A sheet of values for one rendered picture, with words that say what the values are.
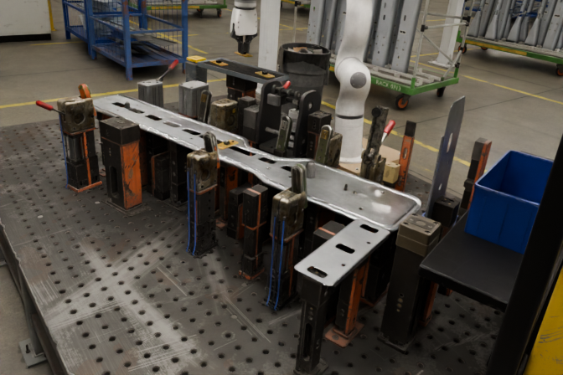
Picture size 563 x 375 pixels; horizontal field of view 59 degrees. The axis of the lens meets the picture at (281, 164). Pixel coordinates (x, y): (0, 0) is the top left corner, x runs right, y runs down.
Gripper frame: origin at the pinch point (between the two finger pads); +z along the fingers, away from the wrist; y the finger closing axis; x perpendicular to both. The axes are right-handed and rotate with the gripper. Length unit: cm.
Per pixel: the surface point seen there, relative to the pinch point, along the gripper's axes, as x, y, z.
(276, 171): 57, 24, 25
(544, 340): 148, 49, 6
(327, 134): 57, 4, 16
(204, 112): 7.0, 21.6, 21.6
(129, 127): 9, 52, 22
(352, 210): 87, 21, 25
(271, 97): 33.6, 10.3, 9.7
